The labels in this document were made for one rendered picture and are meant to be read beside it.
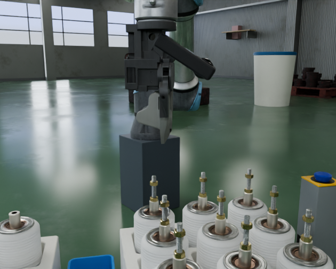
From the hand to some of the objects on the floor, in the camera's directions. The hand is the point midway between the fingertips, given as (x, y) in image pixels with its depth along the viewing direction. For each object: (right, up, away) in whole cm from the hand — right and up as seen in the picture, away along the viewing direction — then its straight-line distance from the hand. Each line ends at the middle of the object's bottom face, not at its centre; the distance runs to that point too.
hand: (168, 134), depth 64 cm
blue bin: (-16, -45, +10) cm, 49 cm away
